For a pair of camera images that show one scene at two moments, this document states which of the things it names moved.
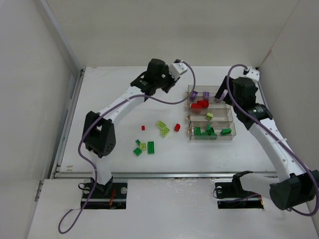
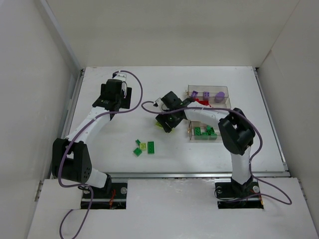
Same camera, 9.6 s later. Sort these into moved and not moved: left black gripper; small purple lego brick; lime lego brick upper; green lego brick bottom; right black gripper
Moved: right black gripper; left black gripper
Not moved: lime lego brick upper; green lego brick bottom; small purple lego brick
